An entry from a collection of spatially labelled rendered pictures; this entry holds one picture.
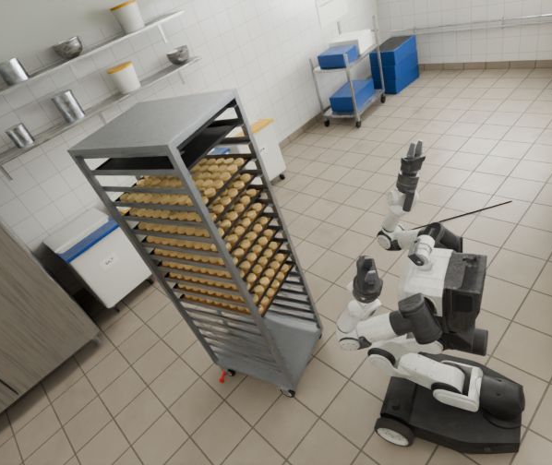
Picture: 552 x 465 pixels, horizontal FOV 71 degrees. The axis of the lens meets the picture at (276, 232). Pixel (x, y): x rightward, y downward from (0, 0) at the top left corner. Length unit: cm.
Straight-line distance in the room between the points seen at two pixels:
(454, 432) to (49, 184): 363
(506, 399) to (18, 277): 305
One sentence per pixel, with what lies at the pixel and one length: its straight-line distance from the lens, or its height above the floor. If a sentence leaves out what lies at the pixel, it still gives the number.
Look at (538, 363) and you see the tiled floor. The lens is 274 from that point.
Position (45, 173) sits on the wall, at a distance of 407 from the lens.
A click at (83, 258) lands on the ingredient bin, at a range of 362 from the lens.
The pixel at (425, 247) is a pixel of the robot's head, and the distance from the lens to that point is 156.
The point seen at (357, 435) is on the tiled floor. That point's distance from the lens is 250.
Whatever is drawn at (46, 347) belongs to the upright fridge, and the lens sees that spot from 358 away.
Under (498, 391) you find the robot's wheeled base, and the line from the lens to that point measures 221.
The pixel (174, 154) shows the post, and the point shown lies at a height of 178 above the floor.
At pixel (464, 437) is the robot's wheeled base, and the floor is 17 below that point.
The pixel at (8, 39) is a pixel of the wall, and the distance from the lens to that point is 400.
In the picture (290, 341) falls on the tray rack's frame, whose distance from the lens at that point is 273.
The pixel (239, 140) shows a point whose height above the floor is 159.
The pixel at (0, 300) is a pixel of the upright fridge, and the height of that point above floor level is 91.
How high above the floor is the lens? 228
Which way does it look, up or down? 36 degrees down
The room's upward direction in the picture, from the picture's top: 21 degrees counter-clockwise
